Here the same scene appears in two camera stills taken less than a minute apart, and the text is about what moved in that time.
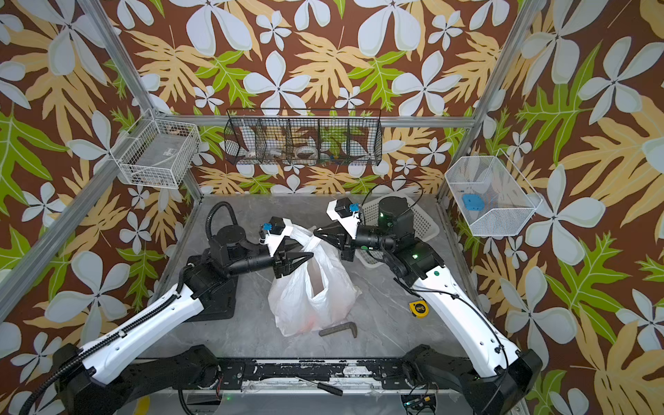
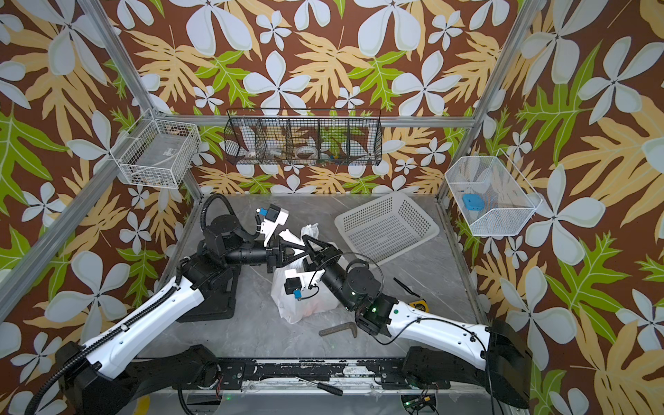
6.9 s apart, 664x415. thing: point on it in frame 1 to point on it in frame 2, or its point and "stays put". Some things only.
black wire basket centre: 304,137 stays put
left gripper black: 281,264 stays put
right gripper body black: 351,249 to 331,262
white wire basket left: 156,152 stays put
